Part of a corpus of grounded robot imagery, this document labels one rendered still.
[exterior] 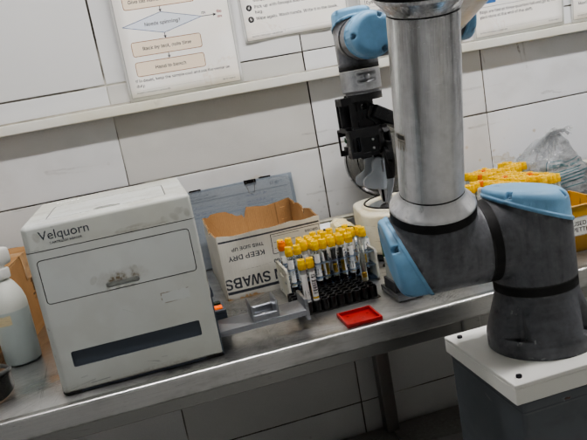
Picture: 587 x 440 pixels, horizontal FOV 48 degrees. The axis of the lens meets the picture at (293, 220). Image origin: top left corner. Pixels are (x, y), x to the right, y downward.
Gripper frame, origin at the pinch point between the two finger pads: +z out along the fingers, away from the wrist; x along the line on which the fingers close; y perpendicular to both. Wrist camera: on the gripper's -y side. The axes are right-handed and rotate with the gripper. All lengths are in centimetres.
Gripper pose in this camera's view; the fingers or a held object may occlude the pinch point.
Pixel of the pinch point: (388, 194)
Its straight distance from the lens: 128.3
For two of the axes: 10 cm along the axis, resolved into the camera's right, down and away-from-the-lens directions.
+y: -9.6, 2.2, -2.0
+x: 2.4, 1.6, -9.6
